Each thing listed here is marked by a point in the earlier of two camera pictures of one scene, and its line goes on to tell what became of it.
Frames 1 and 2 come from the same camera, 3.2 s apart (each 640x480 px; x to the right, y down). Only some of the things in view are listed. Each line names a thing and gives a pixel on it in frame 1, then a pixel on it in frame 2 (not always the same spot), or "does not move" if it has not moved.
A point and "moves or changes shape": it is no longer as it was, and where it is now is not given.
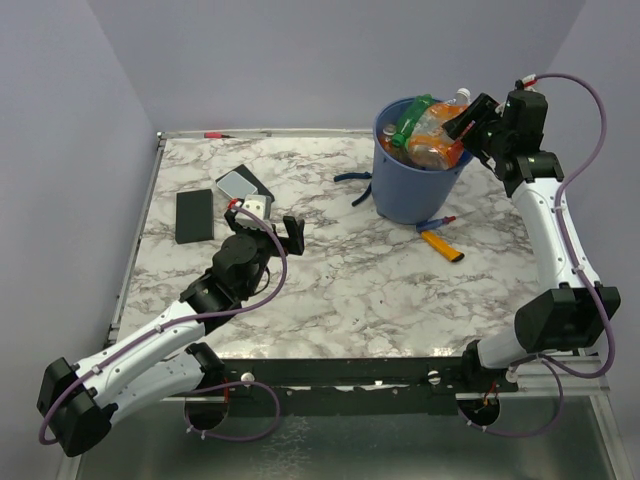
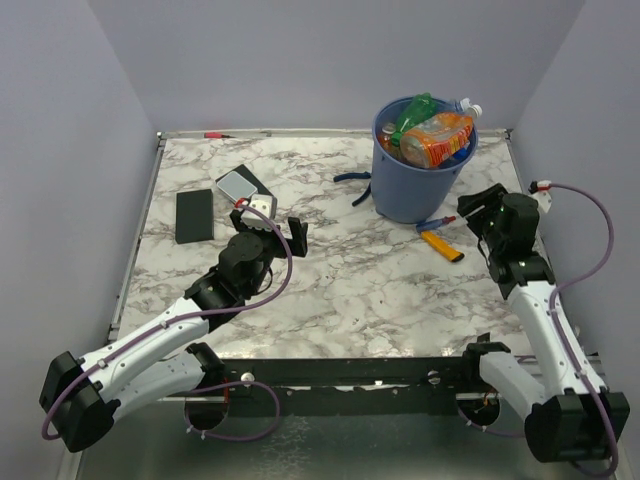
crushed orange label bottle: (432, 145) moves or changes shape
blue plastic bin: (405, 193) does not move
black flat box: (247, 174) does not move
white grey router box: (235, 185) does not move
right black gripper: (482, 110) → (492, 197)
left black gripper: (293, 243) does not move
